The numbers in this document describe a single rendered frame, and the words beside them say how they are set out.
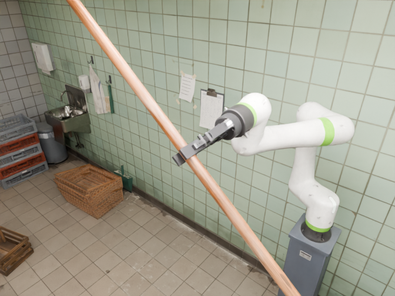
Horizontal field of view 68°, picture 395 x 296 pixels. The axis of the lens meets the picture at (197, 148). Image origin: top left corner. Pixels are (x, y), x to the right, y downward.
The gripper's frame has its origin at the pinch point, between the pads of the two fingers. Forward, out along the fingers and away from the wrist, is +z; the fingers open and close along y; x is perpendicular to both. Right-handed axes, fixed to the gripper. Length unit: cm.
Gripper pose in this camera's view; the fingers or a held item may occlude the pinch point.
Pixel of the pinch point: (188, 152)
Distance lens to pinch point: 74.2
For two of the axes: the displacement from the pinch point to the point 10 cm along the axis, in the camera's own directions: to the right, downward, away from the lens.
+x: -6.0, -7.9, 0.8
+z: -6.2, 4.0, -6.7
